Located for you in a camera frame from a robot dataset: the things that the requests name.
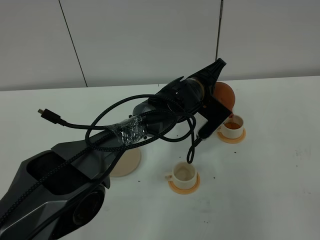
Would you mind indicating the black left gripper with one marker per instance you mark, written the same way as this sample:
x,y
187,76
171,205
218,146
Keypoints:
x,y
189,93

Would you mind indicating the brown clay teapot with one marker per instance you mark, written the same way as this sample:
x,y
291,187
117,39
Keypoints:
x,y
225,95

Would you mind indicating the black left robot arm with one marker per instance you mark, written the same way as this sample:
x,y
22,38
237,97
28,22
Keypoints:
x,y
62,189

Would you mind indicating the beige round teapot saucer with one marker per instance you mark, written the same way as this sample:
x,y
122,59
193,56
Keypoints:
x,y
128,163

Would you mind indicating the white teacup far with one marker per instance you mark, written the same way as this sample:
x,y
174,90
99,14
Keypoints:
x,y
232,128

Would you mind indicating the white teacup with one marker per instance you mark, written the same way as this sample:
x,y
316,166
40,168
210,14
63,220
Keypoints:
x,y
232,128
183,176

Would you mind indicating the orange coaster far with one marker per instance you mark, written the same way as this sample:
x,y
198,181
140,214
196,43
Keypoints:
x,y
232,141

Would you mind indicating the orange coaster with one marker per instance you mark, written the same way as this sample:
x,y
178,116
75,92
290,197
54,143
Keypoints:
x,y
185,191
232,141

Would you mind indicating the white teacup near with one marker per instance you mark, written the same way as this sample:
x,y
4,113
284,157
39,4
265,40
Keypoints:
x,y
183,176

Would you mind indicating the orange coaster near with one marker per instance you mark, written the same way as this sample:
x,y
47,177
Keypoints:
x,y
185,191

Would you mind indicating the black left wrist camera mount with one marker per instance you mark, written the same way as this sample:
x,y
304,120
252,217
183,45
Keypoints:
x,y
215,114

